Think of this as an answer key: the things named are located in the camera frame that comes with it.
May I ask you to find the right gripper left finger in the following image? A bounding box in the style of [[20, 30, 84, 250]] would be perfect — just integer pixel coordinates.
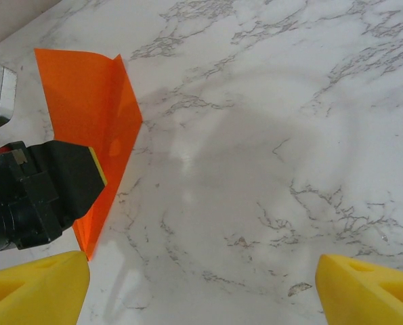
[[0, 250, 91, 325]]

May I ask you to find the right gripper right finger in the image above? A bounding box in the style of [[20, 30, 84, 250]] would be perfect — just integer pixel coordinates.
[[315, 253, 403, 325]]

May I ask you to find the orange cloth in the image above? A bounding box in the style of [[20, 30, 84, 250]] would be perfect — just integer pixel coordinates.
[[34, 48, 144, 262]]

